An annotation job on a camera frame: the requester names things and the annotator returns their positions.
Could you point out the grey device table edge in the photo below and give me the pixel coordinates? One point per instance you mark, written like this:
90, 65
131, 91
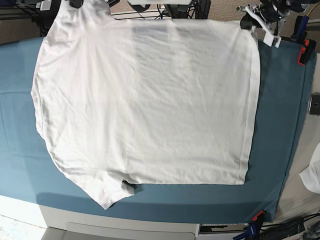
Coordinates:
314, 105

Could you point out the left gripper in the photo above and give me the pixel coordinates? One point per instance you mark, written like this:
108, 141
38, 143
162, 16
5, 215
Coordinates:
268, 17

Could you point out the orange black clamp top right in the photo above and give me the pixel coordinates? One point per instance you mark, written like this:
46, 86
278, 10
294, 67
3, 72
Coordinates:
305, 52

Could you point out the white cloth right edge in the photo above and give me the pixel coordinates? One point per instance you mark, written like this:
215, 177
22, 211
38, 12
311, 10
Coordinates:
311, 175

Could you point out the blue clamp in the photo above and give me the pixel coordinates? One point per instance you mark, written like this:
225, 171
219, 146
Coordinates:
250, 233
299, 32

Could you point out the teal table cloth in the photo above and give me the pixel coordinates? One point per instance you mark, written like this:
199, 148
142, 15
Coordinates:
27, 172

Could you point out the white T-shirt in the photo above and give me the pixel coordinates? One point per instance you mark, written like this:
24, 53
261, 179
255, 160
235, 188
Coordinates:
125, 102

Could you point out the blue clamp top right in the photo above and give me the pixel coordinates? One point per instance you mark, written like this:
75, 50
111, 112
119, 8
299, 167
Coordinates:
299, 32

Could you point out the orange black clamp bottom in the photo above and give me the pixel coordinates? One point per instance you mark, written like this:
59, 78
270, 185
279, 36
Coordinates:
259, 217

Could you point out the blue clamp bottom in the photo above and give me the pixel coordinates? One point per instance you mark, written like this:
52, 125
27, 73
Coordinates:
250, 233

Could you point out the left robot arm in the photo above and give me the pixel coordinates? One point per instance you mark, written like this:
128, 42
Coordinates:
297, 6

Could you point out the orange black clamp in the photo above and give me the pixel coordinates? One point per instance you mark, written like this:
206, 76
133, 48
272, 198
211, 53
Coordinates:
259, 217
305, 52

